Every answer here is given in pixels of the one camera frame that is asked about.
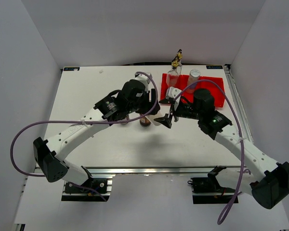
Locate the glass bottle with dark sauce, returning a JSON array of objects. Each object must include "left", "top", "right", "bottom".
[{"left": 166, "top": 60, "right": 179, "bottom": 87}]

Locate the red plastic organizer bin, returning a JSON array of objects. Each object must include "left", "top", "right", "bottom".
[{"left": 160, "top": 73, "right": 225, "bottom": 108}]

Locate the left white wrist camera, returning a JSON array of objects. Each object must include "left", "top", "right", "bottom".
[{"left": 134, "top": 72, "right": 151, "bottom": 92}]

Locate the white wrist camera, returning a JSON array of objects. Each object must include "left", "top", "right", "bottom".
[
  {"left": 165, "top": 87, "right": 182, "bottom": 103},
  {"left": 134, "top": 72, "right": 151, "bottom": 92}
]

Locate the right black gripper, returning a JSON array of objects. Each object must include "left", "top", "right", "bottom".
[{"left": 153, "top": 103, "right": 202, "bottom": 129}]

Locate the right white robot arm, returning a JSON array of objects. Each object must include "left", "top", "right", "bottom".
[{"left": 157, "top": 87, "right": 289, "bottom": 209}]

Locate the empty glass oil bottle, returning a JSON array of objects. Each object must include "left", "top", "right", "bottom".
[{"left": 176, "top": 49, "right": 183, "bottom": 75}]

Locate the blue label spice shaker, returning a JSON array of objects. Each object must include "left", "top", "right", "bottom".
[{"left": 186, "top": 69, "right": 200, "bottom": 94}]

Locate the silver lid white shaker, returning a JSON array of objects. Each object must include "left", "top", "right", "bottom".
[{"left": 145, "top": 112, "right": 162, "bottom": 126}]

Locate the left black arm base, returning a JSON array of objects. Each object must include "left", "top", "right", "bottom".
[{"left": 63, "top": 175, "right": 113, "bottom": 197}]

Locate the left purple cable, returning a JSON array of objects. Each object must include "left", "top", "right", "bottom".
[{"left": 10, "top": 71, "right": 158, "bottom": 203}]

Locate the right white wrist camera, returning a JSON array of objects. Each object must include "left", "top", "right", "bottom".
[{"left": 165, "top": 87, "right": 182, "bottom": 103}]

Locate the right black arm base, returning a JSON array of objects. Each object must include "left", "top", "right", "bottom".
[{"left": 187, "top": 166, "right": 227, "bottom": 195}]

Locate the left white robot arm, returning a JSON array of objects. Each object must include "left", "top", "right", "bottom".
[{"left": 33, "top": 75, "right": 161, "bottom": 192}]

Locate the red lid sauce jar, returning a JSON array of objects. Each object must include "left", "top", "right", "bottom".
[{"left": 139, "top": 117, "right": 151, "bottom": 127}]

